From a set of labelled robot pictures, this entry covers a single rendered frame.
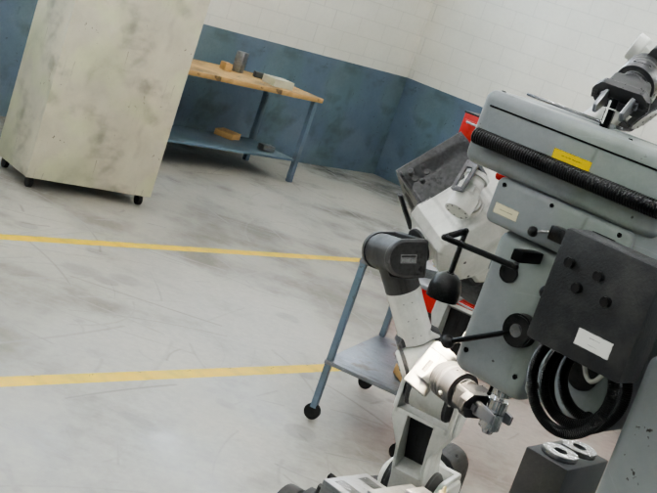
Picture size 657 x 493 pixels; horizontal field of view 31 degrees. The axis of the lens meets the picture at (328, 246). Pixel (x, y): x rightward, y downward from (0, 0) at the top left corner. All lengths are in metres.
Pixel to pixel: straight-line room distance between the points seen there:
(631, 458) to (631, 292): 0.33
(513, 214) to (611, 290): 0.45
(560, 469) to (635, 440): 0.71
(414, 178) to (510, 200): 0.60
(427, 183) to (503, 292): 0.60
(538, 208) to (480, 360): 0.34
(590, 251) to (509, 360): 0.47
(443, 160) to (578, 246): 1.00
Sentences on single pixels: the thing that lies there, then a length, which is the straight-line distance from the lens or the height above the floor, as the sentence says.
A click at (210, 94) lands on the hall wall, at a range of 12.10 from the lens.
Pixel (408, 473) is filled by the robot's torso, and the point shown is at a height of 0.75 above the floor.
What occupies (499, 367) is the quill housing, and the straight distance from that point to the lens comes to 2.52.
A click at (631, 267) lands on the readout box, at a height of 1.71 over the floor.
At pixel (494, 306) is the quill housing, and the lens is 2.53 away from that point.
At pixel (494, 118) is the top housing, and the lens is 2.52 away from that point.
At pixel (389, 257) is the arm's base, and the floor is 1.41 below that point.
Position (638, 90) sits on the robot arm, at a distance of 2.57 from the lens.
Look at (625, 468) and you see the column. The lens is 2.25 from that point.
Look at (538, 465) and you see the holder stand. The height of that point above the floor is 1.08.
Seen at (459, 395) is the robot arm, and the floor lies 1.24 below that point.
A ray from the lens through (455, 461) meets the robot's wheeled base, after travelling 3.77.
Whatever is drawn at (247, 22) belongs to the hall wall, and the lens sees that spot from 12.18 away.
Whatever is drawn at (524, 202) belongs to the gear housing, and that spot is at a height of 1.70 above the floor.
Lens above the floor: 2.00
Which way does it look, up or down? 12 degrees down
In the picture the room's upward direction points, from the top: 19 degrees clockwise
